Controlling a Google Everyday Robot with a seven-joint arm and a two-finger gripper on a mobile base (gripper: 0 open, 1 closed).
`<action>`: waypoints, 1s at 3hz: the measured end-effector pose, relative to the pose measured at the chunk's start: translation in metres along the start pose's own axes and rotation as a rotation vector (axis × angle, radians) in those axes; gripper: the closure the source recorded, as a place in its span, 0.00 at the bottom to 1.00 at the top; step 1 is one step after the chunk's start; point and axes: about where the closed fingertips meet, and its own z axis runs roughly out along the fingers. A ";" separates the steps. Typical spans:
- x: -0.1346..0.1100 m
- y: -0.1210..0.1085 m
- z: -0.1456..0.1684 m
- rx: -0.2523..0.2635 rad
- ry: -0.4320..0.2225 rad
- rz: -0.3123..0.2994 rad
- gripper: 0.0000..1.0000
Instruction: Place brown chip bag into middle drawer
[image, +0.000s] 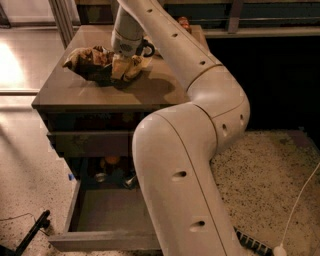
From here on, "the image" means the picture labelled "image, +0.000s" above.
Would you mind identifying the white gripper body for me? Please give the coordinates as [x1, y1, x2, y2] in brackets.
[111, 6, 155, 57]

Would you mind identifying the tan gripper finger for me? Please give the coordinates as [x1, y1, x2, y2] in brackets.
[124, 56, 143, 80]
[111, 54, 129, 80]

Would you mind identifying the brown chip bag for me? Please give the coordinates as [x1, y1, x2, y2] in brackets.
[62, 45, 148, 88]

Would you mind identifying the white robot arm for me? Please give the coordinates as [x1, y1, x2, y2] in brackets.
[111, 0, 250, 256]

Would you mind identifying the grey drawer cabinet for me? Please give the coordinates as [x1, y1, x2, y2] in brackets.
[31, 24, 211, 181]

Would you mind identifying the closed upper grey drawer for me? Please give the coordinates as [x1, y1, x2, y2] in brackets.
[47, 131, 133, 157]

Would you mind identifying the orange fruit in drawer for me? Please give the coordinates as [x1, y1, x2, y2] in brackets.
[105, 156, 120, 165]

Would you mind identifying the metal can in drawer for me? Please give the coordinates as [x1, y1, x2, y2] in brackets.
[94, 173, 107, 183]

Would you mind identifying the silver item in drawer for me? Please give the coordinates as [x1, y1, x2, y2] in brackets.
[123, 175, 137, 190]

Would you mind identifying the open grey drawer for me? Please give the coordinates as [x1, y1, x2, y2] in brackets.
[49, 181, 160, 252]

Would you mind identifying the orange soda can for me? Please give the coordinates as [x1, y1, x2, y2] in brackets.
[177, 16, 192, 34]

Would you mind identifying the black stand leg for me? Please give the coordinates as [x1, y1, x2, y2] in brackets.
[0, 210, 50, 256]

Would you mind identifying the black power strip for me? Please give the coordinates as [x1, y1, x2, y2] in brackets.
[235, 228, 274, 256]

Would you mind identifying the white cable with plug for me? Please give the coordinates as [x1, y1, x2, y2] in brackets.
[272, 161, 320, 256]

